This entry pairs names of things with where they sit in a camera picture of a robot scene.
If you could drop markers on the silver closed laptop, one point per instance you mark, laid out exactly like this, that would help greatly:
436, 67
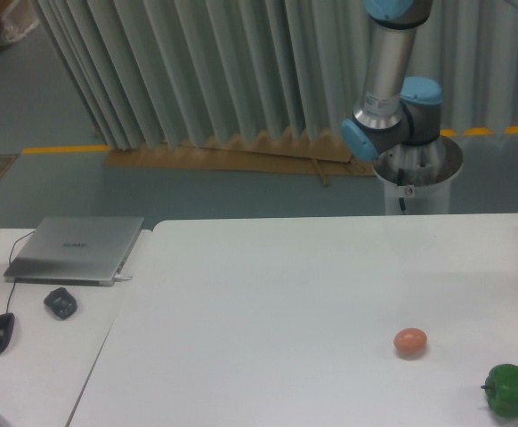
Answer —
76, 250

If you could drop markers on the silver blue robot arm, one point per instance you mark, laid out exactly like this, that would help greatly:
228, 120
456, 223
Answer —
393, 109

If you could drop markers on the brown egg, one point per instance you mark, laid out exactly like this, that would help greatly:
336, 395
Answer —
410, 341

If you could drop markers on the flat brown cardboard sheet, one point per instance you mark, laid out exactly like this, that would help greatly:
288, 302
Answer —
325, 156

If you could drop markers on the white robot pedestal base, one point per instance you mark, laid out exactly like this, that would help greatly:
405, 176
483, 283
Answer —
417, 179

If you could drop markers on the green bell pepper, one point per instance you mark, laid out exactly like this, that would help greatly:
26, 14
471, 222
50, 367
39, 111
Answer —
501, 390

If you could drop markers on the pale green pleated curtain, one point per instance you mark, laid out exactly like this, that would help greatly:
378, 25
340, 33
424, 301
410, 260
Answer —
187, 71

